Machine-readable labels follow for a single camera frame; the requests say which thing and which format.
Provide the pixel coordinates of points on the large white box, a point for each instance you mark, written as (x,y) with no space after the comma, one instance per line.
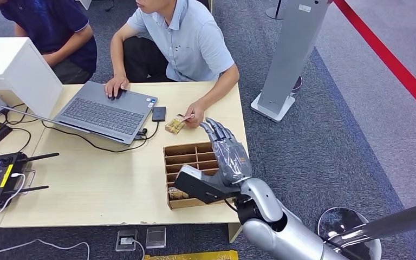
(10,68)

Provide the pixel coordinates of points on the chrome stanchion post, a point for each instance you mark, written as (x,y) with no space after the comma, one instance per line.
(358,229)

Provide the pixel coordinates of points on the small black external drive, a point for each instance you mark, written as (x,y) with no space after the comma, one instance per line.
(159,113)

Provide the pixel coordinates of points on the dark stanchion base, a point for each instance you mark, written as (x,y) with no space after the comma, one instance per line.
(275,12)

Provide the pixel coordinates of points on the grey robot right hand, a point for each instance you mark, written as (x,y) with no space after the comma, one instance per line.
(231,158)

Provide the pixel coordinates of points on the yellow flat object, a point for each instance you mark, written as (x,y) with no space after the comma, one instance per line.
(193,256)

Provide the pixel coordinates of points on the person's left forearm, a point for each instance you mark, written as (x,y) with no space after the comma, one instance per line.
(73,45)
(218,86)

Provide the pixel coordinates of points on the person's right hand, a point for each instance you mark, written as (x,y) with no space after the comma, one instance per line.
(116,85)

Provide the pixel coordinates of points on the brown slotted card holder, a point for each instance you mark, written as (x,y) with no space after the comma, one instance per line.
(174,205)

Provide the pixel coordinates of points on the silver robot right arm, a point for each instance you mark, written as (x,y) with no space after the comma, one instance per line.
(287,237)

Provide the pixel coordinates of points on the floor socket with plug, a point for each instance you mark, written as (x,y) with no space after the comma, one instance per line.
(125,239)

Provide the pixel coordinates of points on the dark round foot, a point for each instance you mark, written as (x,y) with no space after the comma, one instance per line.
(297,84)

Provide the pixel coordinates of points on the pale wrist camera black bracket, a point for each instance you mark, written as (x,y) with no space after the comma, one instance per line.
(192,172)

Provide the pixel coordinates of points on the red barrier belt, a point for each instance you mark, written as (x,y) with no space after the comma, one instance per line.
(391,61)

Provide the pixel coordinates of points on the person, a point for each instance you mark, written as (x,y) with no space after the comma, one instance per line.
(193,46)
(50,21)

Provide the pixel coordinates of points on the person's right forearm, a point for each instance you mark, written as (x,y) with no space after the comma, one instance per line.
(117,57)

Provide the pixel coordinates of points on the closed floor socket cover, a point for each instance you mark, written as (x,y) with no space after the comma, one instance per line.
(156,237)

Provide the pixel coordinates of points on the grey kiosk pillar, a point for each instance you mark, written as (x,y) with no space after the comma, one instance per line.
(290,54)

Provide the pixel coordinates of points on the person's left hand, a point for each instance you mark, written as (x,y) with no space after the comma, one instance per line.
(198,111)
(51,58)

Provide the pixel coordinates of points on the grey open laptop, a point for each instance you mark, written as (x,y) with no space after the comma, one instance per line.
(104,114)

